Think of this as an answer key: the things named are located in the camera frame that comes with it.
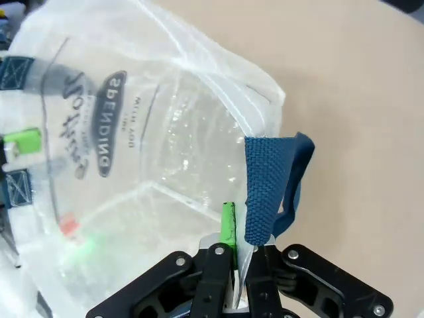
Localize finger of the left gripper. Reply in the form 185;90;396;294
2;128;42;163

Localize clear shopping bag blue handles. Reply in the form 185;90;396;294
0;0;316;318

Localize small green item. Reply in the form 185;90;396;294
74;235;107;260

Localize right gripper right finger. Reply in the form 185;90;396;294
244;243;399;318

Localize small red item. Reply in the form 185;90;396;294
59;213;82;238

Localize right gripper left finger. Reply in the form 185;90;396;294
86;201;239;318

